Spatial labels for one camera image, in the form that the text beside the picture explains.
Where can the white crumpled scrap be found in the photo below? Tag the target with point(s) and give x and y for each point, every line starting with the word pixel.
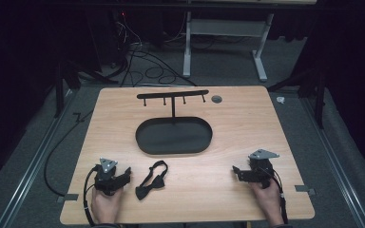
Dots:
pixel 280 99

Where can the grey table grommet hole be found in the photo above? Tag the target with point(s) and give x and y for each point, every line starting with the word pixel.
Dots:
pixel 216 99

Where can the black bow tie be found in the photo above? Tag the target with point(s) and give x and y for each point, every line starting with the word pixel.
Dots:
pixel 152 180

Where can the white metal desk frame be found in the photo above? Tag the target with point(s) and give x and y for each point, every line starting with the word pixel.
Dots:
pixel 225 28

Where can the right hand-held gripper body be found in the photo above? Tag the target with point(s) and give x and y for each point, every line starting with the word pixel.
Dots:
pixel 257 169

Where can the person's left hand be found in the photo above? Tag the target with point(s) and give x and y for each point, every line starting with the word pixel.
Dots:
pixel 105 205

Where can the black metal stand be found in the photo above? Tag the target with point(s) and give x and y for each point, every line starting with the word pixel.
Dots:
pixel 313 85
pixel 65 79

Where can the person's right hand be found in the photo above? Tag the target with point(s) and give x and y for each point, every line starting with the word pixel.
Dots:
pixel 268 199

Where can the grey tape piece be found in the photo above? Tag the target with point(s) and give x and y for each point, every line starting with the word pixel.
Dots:
pixel 304 189
pixel 68 198

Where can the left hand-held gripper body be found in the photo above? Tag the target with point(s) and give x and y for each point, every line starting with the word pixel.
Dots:
pixel 107 179

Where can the black hook stand with tray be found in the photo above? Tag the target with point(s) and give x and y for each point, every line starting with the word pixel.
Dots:
pixel 173 134

